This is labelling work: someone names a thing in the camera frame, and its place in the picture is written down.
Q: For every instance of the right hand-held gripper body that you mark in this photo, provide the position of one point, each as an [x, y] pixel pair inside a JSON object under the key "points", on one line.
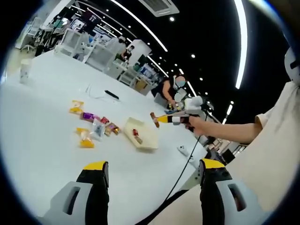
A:
{"points": [[194, 104]]}

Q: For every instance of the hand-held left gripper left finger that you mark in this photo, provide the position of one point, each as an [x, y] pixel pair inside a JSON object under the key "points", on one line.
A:
{"points": [[96, 199]]}

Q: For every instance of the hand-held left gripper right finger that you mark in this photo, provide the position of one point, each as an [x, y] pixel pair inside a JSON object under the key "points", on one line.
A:
{"points": [[211, 199]]}

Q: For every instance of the pink food tongs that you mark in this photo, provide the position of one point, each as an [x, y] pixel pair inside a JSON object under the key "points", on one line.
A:
{"points": [[175, 114]]}

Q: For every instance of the cream rectangular container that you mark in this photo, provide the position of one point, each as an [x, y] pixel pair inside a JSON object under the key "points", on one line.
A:
{"points": [[145, 136]]}

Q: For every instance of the red white-print food packet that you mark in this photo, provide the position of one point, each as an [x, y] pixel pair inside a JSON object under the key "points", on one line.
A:
{"points": [[135, 132]]}

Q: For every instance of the small gold food packet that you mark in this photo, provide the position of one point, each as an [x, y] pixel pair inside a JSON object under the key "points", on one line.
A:
{"points": [[139, 140]]}

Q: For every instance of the red food bar packet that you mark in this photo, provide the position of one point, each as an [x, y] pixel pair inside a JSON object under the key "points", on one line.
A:
{"points": [[104, 120]]}

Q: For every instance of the yellow-ended clear food packet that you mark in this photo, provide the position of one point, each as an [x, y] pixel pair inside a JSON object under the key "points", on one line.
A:
{"points": [[85, 138], [77, 107]]}

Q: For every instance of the clear silver food packet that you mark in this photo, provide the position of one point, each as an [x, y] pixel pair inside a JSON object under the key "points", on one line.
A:
{"points": [[98, 129]]}

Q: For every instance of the purple food packet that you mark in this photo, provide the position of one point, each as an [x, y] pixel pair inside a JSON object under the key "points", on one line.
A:
{"points": [[89, 116]]}

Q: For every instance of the person's right hand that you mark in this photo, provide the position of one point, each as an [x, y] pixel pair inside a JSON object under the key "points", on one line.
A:
{"points": [[199, 126]]}

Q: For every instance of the grey box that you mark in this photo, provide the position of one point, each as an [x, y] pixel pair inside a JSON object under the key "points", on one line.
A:
{"points": [[160, 100]]}

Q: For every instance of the brown cardboard box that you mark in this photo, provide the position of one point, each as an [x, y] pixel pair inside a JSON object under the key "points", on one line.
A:
{"points": [[141, 85]]}

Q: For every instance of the black oblong device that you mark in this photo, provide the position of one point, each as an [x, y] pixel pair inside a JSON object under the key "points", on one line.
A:
{"points": [[112, 94]]}

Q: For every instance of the white square pillar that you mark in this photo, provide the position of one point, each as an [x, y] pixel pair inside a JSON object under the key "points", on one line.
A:
{"points": [[140, 50]]}

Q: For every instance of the long ceiling strip light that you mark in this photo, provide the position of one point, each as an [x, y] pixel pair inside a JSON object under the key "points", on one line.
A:
{"points": [[140, 25], [242, 47]]}

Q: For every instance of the white mesh office chair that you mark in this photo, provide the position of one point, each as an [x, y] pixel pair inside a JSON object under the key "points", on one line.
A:
{"points": [[71, 42], [100, 57]]}

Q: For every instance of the white chest-worn headset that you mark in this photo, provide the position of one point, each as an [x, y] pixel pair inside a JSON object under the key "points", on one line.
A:
{"points": [[289, 68]]}

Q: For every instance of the ceiling air conditioner unit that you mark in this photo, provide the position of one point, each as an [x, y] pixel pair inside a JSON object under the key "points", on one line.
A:
{"points": [[159, 7]]}

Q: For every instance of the dark hanging sign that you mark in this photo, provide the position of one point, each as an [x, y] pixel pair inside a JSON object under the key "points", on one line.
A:
{"points": [[92, 17]]}

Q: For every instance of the white paper cup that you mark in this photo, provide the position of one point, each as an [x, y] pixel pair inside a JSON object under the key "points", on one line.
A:
{"points": [[25, 70]]}

